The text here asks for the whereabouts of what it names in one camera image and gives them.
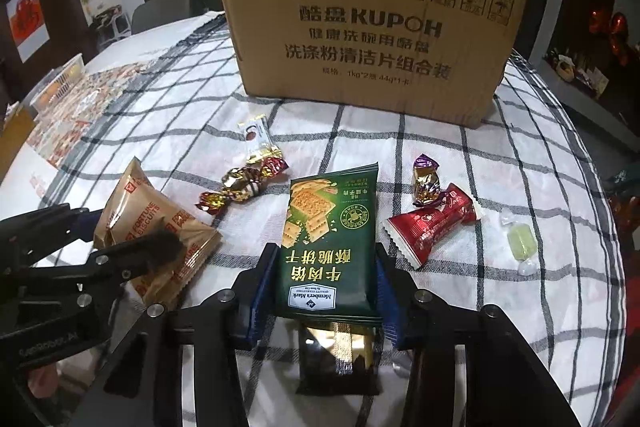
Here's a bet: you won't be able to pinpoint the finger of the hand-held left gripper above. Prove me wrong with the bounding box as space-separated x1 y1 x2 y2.
10 229 186 313
0 204 108 273

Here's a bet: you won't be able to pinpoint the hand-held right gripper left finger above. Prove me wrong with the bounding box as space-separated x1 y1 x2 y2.
100 243 281 427

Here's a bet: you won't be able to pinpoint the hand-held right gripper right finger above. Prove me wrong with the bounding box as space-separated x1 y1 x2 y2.
375 244 621 427

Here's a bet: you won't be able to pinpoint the tan biscuit packet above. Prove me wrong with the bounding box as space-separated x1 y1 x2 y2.
120 212 223 313
94 157 176 253

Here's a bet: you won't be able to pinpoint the red snack packet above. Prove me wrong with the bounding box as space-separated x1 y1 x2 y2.
387 183 483 269

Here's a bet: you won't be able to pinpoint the black and gold snack packet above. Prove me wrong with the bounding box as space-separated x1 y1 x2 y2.
295 319 383 400

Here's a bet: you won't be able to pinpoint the green cracker packet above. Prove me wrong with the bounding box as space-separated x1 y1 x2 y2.
274 162 383 325

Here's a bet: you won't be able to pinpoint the gold and red twisted candy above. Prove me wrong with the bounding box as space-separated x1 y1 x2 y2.
196 166 263 214
245 156 291 182

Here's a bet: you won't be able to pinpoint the gold candy with violet-blue ends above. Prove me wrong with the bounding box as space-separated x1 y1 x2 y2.
410 154 443 208

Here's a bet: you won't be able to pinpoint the green candy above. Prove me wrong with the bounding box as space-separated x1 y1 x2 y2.
500 209 536 278

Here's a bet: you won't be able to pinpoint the white and gold snack packet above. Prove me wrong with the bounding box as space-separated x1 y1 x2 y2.
237 119 283 165

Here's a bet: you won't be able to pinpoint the brown cardboard box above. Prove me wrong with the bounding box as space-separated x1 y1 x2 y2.
216 0 531 130

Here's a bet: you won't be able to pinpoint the orange patterned cloth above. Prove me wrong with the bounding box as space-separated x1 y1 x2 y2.
27 57 166 170

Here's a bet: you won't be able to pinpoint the clear plastic basket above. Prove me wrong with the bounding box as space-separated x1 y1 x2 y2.
30 52 86 115

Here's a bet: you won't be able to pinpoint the black and white checked cloth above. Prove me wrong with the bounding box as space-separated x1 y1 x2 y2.
50 12 631 427

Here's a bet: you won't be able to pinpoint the grey chair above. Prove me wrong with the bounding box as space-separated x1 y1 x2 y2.
131 0 193 35

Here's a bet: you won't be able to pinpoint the grey sideboard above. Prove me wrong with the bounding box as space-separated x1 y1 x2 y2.
542 47 640 128

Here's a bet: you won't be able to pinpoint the red balloons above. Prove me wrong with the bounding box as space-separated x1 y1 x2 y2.
587 9 633 65

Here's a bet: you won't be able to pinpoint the red wall poster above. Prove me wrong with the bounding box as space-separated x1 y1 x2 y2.
6 0 51 60

